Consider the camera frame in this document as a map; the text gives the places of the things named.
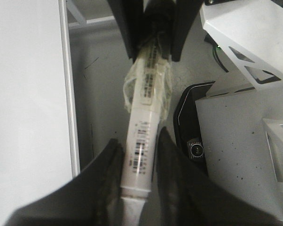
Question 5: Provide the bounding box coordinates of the white whiteboard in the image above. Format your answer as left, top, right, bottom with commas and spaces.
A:
0, 0, 81, 184

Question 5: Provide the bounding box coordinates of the black camera device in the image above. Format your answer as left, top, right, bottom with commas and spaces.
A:
173, 81, 214, 175

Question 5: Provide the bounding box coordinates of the black cable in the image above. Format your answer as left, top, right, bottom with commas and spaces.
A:
204, 32, 229, 73

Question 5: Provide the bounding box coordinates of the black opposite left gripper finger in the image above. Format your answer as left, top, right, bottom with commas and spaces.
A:
171, 0, 204, 62
108, 0, 143, 59

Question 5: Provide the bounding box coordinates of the white bracket structure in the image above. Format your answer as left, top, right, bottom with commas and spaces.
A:
66, 0, 115, 30

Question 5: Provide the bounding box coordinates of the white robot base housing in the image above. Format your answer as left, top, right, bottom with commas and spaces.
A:
196, 0, 283, 225

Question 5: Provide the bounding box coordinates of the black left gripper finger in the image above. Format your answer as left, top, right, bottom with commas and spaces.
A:
5, 138, 124, 226
136, 126, 283, 226

